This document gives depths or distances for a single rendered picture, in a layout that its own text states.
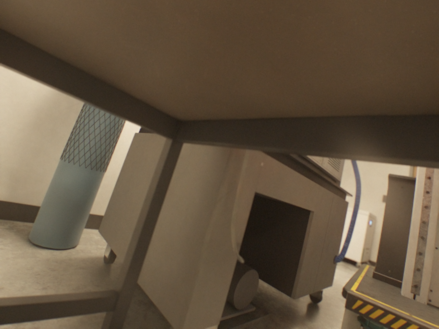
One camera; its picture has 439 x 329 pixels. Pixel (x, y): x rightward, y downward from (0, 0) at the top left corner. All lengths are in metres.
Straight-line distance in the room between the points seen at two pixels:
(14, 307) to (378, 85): 0.73
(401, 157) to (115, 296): 0.69
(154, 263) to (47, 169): 1.04
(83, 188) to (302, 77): 1.20
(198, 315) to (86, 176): 0.88
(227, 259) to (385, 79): 0.62
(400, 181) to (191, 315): 1.13
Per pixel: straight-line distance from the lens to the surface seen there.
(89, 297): 0.71
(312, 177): 1.17
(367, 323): 1.02
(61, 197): 1.34
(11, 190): 1.69
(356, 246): 3.88
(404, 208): 1.39
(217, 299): 0.78
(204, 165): 0.72
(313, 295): 1.76
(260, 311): 1.34
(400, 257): 1.38
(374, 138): 0.35
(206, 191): 0.68
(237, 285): 1.06
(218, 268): 0.72
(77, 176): 1.32
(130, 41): 0.35
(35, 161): 1.66
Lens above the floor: 0.52
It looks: 11 degrees up
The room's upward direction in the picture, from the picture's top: 17 degrees clockwise
